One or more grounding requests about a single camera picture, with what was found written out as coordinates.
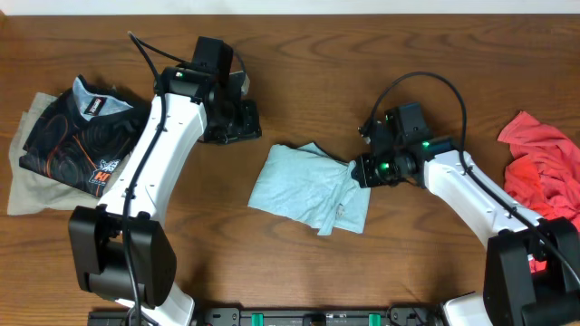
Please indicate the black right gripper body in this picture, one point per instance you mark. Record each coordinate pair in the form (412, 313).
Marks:
(362, 171)

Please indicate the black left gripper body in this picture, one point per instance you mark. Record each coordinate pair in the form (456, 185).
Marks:
(245, 121)

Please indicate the light blue t-shirt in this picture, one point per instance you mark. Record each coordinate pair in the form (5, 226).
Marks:
(308, 186)

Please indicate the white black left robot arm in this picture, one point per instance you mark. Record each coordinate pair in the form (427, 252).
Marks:
(120, 250)

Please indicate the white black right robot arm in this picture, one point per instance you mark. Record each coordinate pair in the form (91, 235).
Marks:
(531, 272)

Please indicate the red t-shirt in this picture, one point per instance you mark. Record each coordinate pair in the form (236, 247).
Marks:
(544, 173)

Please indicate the black orange folded shirt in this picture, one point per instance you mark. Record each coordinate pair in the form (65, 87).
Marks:
(82, 136)

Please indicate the beige folded shirt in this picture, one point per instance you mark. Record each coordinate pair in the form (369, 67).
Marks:
(30, 192)

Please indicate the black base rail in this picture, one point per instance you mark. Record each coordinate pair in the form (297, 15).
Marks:
(394, 316)

